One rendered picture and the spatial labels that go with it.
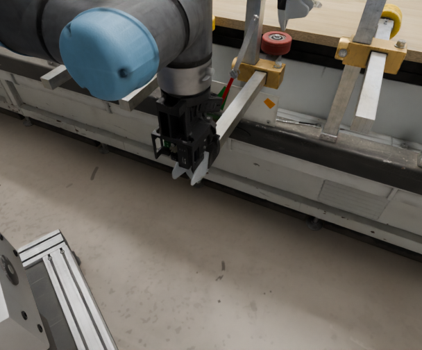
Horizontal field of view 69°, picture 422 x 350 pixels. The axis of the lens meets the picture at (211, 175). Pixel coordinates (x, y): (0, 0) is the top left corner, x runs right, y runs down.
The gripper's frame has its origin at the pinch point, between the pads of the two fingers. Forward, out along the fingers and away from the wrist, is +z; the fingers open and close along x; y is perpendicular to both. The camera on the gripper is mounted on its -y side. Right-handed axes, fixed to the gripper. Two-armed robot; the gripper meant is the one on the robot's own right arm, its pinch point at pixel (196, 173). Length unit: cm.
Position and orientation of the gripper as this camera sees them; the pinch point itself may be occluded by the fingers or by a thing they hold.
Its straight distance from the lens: 59.2
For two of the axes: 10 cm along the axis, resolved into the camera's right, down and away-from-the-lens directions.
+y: -4.3, 6.5, -6.2
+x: 9.0, 3.1, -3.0
